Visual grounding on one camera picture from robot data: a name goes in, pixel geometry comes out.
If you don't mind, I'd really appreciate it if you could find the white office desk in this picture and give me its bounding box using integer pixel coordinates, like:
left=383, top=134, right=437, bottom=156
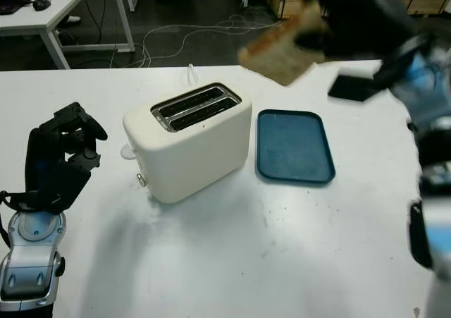
left=0, top=0, right=137, bottom=71

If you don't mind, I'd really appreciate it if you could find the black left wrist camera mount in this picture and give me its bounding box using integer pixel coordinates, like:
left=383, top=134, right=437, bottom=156
left=13, top=164, right=91, bottom=216

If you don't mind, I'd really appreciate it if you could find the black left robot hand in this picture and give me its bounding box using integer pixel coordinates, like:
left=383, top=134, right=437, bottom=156
left=26, top=102, right=109, bottom=206

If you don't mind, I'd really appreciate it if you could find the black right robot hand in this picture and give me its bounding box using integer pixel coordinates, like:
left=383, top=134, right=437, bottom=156
left=292, top=0, right=424, bottom=61

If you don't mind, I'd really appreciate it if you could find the white toaster power cord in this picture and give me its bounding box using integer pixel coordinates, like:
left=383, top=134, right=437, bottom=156
left=186, top=63, right=200, bottom=86

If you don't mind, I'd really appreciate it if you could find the brown bread slice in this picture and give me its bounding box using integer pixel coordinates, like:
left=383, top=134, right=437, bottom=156
left=237, top=0, right=328, bottom=87

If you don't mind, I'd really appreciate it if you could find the white toaster lever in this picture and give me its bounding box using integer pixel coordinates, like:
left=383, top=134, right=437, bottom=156
left=119, top=145, right=139, bottom=160

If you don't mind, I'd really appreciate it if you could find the cream two-slot toaster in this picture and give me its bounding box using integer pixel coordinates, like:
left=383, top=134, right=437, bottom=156
left=122, top=82, right=254, bottom=204

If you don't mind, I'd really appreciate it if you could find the blue plastic tray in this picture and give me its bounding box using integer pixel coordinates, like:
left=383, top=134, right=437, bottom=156
left=255, top=109, right=337, bottom=188

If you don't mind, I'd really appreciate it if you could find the white floor cable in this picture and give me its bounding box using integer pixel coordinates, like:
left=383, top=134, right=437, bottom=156
left=135, top=14, right=283, bottom=68

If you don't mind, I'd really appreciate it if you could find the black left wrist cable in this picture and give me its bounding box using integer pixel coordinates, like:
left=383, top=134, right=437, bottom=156
left=0, top=190, right=23, bottom=248

